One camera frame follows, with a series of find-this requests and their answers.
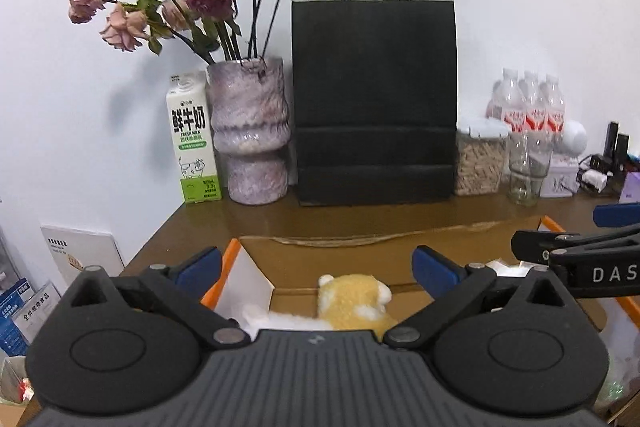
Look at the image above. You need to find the blue medicine box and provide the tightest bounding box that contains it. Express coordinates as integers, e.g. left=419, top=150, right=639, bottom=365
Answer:
left=0, top=277, right=31, bottom=358

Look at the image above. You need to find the white label packet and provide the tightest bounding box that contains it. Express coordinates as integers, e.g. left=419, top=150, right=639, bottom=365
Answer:
left=10, top=279, right=63, bottom=343

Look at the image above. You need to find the purple mottled vase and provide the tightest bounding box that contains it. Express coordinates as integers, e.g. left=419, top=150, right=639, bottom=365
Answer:
left=206, top=57, right=292, bottom=206

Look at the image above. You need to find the yellow white plush toy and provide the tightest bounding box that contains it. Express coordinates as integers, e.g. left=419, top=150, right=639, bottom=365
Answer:
left=227, top=273, right=401, bottom=342

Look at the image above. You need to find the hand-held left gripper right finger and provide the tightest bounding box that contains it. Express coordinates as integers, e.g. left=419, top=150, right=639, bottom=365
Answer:
left=382, top=245, right=576, bottom=350

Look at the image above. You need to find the wooden desk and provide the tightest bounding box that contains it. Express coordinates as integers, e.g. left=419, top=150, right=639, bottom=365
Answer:
left=15, top=192, right=640, bottom=427

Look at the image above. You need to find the purple box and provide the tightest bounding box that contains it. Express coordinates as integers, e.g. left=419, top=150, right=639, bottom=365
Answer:
left=618, top=171, right=640, bottom=204

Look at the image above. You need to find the red printed cardboard box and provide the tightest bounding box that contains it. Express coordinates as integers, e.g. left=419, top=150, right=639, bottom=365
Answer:
left=200, top=214, right=621, bottom=343

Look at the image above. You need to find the clear drinking glass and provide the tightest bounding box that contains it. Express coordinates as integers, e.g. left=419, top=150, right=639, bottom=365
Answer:
left=507, top=132, right=555, bottom=206

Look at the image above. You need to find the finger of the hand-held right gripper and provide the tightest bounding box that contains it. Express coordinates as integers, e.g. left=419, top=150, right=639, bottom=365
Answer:
left=511, top=227, right=640, bottom=265
left=592, top=203, right=640, bottom=228

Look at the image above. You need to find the clear jar of wooden pegs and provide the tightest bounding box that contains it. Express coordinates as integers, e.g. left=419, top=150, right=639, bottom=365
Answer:
left=455, top=117, right=510, bottom=198

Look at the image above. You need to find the clear iridescent plastic wrap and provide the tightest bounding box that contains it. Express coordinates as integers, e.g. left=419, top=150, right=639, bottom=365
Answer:
left=597, top=347, right=640, bottom=418

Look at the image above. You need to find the white green milk carton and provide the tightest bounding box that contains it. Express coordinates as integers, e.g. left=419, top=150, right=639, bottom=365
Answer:
left=166, top=72, right=222, bottom=204

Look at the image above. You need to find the black paper bag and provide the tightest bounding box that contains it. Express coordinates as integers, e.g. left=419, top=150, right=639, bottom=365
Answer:
left=291, top=0, right=458, bottom=208

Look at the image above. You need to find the white flat carton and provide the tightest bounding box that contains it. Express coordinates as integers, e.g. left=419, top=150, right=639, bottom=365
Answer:
left=40, top=223, right=126, bottom=298

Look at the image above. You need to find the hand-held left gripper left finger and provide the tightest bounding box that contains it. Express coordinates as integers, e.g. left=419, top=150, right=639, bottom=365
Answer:
left=67, top=247, right=253, bottom=350

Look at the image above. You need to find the white tissue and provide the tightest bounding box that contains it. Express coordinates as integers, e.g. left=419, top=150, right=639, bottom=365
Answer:
left=485, top=258, right=526, bottom=280

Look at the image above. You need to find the pink label water bottle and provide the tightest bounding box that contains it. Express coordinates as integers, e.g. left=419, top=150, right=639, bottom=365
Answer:
left=486, top=68, right=525, bottom=132
left=517, top=69, right=547, bottom=135
left=539, top=73, right=567, bottom=135

